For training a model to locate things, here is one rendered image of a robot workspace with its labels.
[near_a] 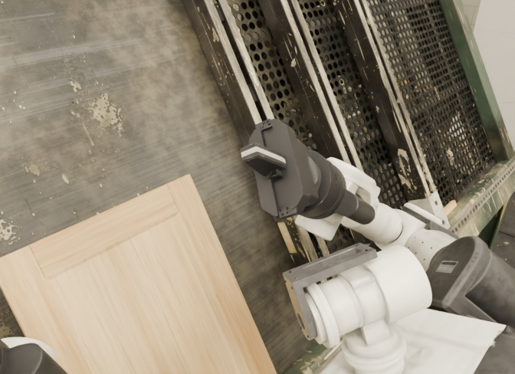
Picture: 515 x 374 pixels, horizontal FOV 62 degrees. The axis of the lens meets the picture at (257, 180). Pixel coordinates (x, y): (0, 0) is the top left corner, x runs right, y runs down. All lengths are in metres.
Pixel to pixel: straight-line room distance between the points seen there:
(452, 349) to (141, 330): 0.52
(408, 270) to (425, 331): 0.11
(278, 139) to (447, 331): 0.28
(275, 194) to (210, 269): 0.40
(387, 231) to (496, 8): 3.61
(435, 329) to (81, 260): 0.54
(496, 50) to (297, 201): 3.91
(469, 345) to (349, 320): 0.14
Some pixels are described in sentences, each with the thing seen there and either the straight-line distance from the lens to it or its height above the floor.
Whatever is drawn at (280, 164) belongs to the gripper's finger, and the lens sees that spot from 0.49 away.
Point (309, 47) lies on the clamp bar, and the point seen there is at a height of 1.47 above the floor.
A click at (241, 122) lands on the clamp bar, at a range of 0.96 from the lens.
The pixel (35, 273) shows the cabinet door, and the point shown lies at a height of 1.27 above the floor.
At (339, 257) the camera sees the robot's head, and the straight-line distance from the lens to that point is 0.44.
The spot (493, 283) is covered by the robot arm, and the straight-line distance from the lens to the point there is 0.61.
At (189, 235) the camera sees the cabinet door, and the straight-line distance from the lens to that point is 0.85.
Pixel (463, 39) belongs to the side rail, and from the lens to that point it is 2.00.
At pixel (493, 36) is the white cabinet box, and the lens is 4.32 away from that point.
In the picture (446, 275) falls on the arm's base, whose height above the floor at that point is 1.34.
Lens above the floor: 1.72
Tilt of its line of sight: 30 degrees down
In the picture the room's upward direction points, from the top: straight up
